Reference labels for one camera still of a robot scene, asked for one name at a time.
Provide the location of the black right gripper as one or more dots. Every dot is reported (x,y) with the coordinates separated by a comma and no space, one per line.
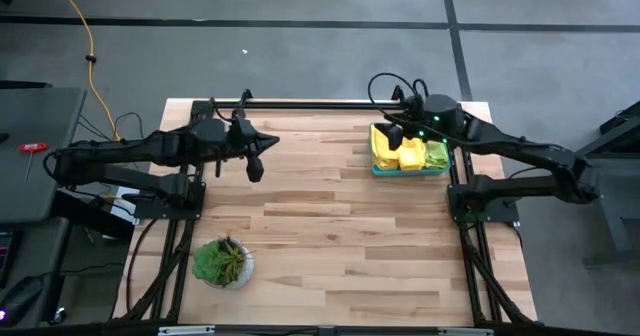
(410,116)

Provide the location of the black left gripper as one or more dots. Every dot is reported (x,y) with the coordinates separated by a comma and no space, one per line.
(247,153)

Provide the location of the green microfiber towel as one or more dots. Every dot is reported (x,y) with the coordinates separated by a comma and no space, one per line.
(436,155)

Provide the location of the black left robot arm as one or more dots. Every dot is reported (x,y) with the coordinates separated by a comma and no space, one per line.
(125,151)

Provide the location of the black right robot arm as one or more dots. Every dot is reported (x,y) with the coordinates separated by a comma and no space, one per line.
(525,151)

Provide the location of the translucent teal plastic bin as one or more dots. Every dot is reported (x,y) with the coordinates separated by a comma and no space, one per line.
(410,173)

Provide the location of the white faceted plant pot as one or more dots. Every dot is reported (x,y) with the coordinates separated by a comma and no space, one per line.
(247,271)

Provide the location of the green succulent plant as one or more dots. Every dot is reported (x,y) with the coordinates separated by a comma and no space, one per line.
(217,263)

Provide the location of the white paper sheet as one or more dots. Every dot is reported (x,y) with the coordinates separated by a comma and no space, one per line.
(120,208)

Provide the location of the black metal cart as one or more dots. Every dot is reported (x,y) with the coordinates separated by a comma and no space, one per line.
(612,201)

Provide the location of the dark grey side desk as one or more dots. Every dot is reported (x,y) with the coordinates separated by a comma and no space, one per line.
(30,186)

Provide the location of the black computer mouse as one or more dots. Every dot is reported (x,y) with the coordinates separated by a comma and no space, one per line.
(20,296)

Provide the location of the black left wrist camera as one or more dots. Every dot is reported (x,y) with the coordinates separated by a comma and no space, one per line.
(242,128)

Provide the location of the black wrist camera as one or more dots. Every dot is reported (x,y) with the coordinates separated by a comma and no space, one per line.
(242,128)
(443,112)

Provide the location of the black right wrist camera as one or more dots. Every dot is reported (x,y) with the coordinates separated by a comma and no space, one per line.
(443,112)

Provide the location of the black metal table frame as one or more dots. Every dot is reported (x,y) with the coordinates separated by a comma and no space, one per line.
(325,105)

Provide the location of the silver metal table bracket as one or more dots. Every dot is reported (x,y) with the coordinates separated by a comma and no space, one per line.
(186,330)
(465,332)

